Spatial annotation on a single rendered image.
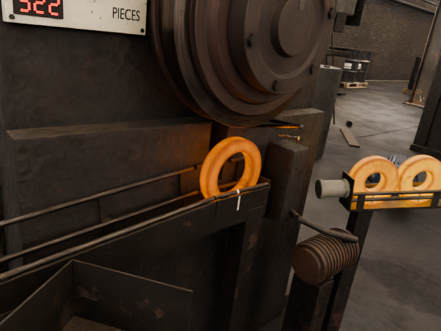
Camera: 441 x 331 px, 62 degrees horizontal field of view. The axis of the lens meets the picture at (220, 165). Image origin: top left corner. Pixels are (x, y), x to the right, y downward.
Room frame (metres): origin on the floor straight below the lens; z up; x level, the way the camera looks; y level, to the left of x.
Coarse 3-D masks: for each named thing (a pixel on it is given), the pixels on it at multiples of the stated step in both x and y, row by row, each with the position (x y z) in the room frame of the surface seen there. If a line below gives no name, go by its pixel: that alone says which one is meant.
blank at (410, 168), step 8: (408, 160) 1.11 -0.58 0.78; (416, 160) 1.10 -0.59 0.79; (424, 160) 1.10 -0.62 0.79; (432, 160) 1.10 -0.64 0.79; (400, 168) 1.11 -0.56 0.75; (408, 168) 1.09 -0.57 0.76; (416, 168) 1.10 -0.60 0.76; (424, 168) 1.10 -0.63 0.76; (432, 168) 1.10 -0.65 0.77; (440, 168) 1.11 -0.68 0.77; (400, 176) 1.09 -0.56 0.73; (408, 176) 1.09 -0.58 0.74; (432, 176) 1.11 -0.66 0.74; (440, 176) 1.11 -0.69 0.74; (400, 184) 1.09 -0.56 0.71; (408, 184) 1.09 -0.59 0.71; (424, 184) 1.13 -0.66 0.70; (432, 184) 1.11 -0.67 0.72; (440, 184) 1.11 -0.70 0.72; (408, 200) 1.10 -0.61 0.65; (416, 200) 1.10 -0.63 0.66; (424, 200) 1.10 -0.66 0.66
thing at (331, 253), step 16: (304, 240) 1.00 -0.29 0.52; (320, 240) 0.98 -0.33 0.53; (336, 240) 1.00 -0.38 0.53; (304, 256) 0.94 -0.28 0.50; (320, 256) 0.92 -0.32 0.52; (336, 256) 0.95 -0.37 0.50; (352, 256) 1.00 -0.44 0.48; (304, 272) 0.94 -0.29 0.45; (320, 272) 0.91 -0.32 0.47; (336, 272) 0.95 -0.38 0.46; (304, 288) 0.96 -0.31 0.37; (320, 288) 0.93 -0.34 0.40; (288, 304) 0.99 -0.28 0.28; (304, 304) 0.95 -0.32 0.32; (320, 304) 0.94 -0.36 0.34; (288, 320) 0.98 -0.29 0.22; (304, 320) 0.94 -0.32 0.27; (320, 320) 0.96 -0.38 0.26
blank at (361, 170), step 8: (360, 160) 1.10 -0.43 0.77; (368, 160) 1.08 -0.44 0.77; (376, 160) 1.07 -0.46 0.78; (384, 160) 1.08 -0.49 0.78; (352, 168) 1.09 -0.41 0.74; (360, 168) 1.07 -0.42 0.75; (368, 168) 1.07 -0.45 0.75; (376, 168) 1.08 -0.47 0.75; (384, 168) 1.08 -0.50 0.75; (392, 168) 1.08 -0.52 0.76; (352, 176) 1.07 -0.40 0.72; (360, 176) 1.07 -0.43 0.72; (368, 176) 1.07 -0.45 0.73; (384, 176) 1.08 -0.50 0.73; (392, 176) 1.08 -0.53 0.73; (360, 184) 1.07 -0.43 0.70; (384, 184) 1.09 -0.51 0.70; (392, 184) 1.09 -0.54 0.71
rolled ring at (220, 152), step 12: (216, 144) 0.86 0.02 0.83; (228, 144) 0.85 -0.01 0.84; (240, 144) 0.87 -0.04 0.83; (252, 144) 0.90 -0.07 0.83; (216, 156) 0.83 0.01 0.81; (228, 156) 0.85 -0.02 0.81; (252, 156) 0.91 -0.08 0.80; (204, 168) 0.83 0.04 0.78; (216, 168) 0.83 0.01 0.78; (252, 168) 0.92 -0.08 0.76; (204, 180) 0.82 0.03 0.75; (216, 180) 0.83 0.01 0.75; (240, 180) 0.93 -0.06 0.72; (252, 180) 0.92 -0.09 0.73; (204, 192) 0.83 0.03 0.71; (216, 192) 0.83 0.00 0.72
